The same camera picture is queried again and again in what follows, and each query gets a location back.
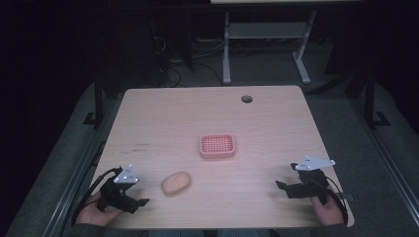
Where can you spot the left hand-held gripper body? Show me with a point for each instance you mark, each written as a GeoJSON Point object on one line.
{"type": "Point", "coordinates": [115, 192]}

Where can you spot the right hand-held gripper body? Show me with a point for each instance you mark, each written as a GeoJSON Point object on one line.
{"type": "Point", "coordinates": [313, 179]}

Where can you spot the person's left hand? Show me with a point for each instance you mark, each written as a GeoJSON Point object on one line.
{"type": "Point", "coordinates": [95, 214]}

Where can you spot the person's right hand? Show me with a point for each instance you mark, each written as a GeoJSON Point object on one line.
{"type": "Point", "coordinates": [327, 212]}

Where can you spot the pink plastic soap dish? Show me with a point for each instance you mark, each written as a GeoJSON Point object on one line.
{"type": "Point", "coordinates": [217, 145]}

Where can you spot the black metal stand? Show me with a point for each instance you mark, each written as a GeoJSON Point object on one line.
{"type": "Point", "coordinates": [98, 98]}
{"type": "Point", "coordinates": [370, 98]}

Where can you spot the white metal table frame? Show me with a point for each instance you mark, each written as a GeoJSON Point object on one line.
{"type": "Point", "coordinates": [265, 31]}

